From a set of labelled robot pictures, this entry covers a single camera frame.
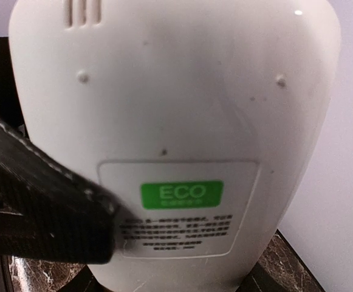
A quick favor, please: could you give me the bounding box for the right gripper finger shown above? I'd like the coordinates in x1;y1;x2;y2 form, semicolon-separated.
0;119;117;264

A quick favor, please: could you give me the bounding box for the white remote control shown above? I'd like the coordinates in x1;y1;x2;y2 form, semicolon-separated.
9;1;341;291

